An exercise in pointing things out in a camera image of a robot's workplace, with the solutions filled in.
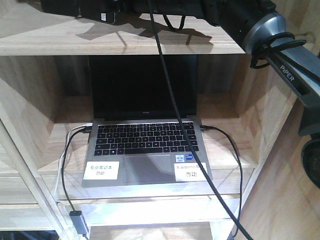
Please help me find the grey usb adapter with cable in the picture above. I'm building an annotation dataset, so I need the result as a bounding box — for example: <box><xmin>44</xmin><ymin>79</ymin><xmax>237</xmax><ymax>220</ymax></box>
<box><xmin>59</xmin><ymin>127</ymin><xmax>92</xmax><ymax>240</ymax></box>

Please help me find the wooden desk shelf unit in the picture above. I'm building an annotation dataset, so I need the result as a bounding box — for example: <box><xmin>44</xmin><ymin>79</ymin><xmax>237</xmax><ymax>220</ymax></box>
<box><xmin>0</xmin><ymin>0</ymin><xmax>320</xmax><ymax>240</ymax></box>

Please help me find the grey laptop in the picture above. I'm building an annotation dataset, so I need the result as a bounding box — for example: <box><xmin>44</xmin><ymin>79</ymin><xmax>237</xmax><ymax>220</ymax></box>
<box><xmin>82</xmin><ymin>55</ymin><xmax>210</xmax><ymax>188</ymax></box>

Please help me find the white laptop cable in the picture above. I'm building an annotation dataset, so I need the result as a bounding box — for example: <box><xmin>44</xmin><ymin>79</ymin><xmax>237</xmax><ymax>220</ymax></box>
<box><xmin>53</xmin><ymin>123</ymin><xmax>93</xmax><ymax>201</ymax></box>

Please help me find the black camera cable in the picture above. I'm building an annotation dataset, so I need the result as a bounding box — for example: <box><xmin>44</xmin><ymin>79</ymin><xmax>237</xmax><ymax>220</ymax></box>
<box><xmin>147</xmin><ymin>0</ymin><xmax>256</xmax><ymax>240</ymax></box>

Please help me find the black smartphone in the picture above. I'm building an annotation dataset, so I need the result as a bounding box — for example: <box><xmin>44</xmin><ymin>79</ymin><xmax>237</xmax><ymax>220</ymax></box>
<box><xmin>40</xmin><ymin>0</ymin><xmax>116</xmax><ymax>24</ymax></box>

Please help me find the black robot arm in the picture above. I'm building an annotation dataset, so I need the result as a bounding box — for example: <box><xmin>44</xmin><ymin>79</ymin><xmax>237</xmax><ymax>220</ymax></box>
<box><xmin>117</xmin><ymin>0</ymin><xmax>320</xmax><ymax>186</ymax></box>

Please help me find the black cable right of laptop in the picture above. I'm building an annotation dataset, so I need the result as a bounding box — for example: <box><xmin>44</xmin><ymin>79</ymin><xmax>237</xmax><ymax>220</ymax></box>
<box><xmin>199</xmin><ymin>124</ymin><xmax>244</xmax><ymax>238</ymax></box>

